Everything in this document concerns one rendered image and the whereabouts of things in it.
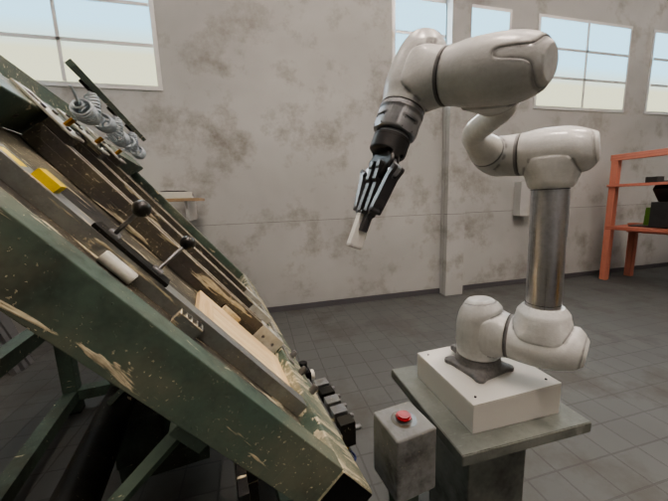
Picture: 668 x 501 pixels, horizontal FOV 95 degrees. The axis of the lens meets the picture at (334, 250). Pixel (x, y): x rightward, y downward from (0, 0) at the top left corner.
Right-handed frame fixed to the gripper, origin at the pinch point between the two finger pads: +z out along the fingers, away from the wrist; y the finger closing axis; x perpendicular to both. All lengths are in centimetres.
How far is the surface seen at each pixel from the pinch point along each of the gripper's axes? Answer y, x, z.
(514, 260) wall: -280, 462, -85
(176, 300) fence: -26.8, -26.1, 29.4
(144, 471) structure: -13, -22, 61
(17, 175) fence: -28, -61, 12
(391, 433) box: -2, 29, 44
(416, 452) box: 1, 36, 46
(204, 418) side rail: -1.5, -16.5, 42.0
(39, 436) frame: -168, -64, 167
